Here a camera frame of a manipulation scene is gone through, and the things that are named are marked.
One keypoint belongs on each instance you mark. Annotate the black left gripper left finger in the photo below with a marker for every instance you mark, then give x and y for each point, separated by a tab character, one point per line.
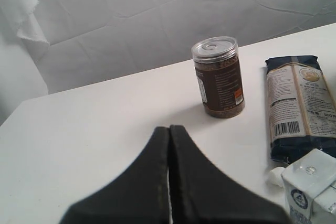
138	195

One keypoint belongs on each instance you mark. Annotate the white milk carton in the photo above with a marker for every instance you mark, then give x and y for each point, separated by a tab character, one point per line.
310	188

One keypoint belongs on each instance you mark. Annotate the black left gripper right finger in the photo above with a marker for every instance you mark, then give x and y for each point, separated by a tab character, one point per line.
201	193

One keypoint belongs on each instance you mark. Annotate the dark blue noodle packet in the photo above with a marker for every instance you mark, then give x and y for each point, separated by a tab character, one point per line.
301	108

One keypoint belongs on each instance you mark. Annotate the white backdrop cloth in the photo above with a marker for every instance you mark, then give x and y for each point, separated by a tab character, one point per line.
48	46

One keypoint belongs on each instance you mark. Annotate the clear can of brown granules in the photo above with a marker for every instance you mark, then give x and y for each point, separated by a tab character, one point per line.
218	73

